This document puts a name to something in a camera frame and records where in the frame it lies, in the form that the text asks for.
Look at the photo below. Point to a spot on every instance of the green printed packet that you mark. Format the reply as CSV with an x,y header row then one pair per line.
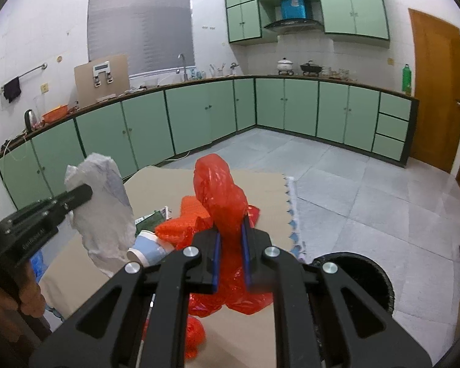
x,y
153,218

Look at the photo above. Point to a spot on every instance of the green base cabinet run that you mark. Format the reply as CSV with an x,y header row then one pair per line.
x,y
199,115

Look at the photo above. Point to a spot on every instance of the green wall cabinet unit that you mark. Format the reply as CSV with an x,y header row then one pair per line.
x,y
352,15

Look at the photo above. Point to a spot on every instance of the orange foam net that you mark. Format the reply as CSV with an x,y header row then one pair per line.
x,y
191,209

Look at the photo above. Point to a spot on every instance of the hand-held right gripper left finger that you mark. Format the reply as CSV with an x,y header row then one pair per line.
x,y
216,260

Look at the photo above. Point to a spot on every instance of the cardboard board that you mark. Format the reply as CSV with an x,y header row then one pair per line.
x,y
86,84

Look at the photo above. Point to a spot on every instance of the metal towel rail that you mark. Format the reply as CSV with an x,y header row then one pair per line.
x,y
30,71

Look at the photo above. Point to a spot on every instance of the black wok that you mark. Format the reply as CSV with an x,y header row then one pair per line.
x,y
311,69

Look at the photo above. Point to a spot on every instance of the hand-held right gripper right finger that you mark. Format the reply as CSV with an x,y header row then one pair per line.
x,y
246,253

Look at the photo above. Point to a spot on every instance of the grey window blind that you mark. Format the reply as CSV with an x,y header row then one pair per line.
x,y
138,27

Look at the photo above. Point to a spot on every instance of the black cloth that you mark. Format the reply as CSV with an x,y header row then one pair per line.
x,y
12,89

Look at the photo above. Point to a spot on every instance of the yellow wall socket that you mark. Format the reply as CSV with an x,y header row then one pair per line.
x,y
45,88

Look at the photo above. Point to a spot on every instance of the range hood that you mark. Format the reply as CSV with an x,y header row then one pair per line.
x,y
293,25

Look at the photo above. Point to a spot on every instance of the green plastic bottle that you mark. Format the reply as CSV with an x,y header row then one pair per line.
x,y
406,80

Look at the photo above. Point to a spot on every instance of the orange plastic basket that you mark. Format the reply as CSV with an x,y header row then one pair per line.
x,y
55,115

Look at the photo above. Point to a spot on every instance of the white blue paper cup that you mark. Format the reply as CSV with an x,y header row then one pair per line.
x,y
149,249

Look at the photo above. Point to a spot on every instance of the blue white patterned cloth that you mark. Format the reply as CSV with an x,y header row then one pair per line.
x,y
293,214

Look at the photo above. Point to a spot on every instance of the white cooking pot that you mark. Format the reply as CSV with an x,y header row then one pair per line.
x,y
285,66

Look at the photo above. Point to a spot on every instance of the white plastic holder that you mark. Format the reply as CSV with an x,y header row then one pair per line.
x,y
101,68

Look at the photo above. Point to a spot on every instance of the steel faucet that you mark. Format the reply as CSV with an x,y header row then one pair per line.
x,y
183,65

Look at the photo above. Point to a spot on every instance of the blue box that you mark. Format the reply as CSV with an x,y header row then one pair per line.
x,y
293,7

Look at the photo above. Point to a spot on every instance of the person's left hand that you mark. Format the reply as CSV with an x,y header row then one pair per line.
x,y
27,295

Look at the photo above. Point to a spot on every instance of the glass jar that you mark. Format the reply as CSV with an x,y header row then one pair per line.
x,y
326,73

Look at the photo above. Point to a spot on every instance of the red plastic bag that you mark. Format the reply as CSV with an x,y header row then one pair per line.
x,y
218,195

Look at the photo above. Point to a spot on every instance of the utensil holder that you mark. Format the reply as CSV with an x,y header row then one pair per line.
x,y
216,72

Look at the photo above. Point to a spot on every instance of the white plastic bag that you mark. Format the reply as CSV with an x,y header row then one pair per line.
x,y
103,214

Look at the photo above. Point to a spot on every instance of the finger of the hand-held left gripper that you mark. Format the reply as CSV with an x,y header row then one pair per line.
x,y
74,197

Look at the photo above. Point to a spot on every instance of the electric kettle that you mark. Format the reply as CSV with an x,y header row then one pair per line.
x,y
30,119

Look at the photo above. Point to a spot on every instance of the black round bin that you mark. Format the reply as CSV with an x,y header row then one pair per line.
x,y
364,272

